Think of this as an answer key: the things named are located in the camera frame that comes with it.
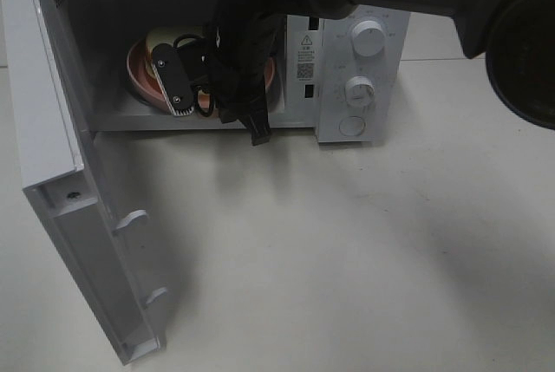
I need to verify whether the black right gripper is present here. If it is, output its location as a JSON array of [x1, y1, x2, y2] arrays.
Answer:
[[151, 0, 313, 146]]

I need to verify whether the pink round plate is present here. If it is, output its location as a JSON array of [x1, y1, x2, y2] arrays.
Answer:
[[126, 38, 277, 114]]

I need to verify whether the white microwave door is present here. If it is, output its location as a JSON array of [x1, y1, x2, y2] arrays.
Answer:
[[1, 0, 167, 364]]

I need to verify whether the sandwich with lettuce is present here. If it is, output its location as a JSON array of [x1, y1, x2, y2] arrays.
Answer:
[[145, 26, 205, 79]]

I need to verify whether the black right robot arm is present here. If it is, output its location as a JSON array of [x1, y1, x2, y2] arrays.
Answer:
[[199, 0, 554, 145]]

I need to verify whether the white microwave oven body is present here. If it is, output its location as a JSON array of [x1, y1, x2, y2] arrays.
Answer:
[[12, 0, 412, 147]]

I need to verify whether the white warning sticker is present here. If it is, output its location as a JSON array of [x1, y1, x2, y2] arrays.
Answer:
[[294, 30, 317, 82]]

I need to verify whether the round white door button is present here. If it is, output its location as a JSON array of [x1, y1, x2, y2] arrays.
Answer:
[[339, 116, 366, 137]]

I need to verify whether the white lower microwave knob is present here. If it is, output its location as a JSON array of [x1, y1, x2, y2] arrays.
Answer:
[[344, 76, 375, 108]]

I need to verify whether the white microwave knob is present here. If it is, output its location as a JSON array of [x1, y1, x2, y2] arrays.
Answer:
[[344, 76, 375, 108], [351, 19, 386, 57]]

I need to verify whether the white upper microwave knob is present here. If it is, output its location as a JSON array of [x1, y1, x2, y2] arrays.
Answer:
[[351, 19, 386, 57]]

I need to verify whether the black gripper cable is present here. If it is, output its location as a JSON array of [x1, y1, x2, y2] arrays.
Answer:
[[173, 20, 226, 121]]

